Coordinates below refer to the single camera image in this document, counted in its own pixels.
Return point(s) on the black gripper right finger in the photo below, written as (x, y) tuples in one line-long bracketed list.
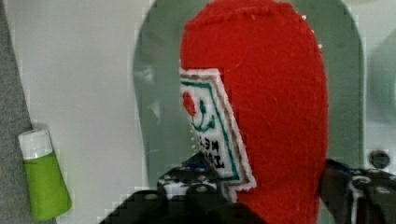
[(358, 196)]

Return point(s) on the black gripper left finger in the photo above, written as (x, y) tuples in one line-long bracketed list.
[(187, 194)]

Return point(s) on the red felt ketchup bottle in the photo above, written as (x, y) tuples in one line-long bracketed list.
[(254, 86)]

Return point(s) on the green tube white cap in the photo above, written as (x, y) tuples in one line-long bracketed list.
[(49, 196)]

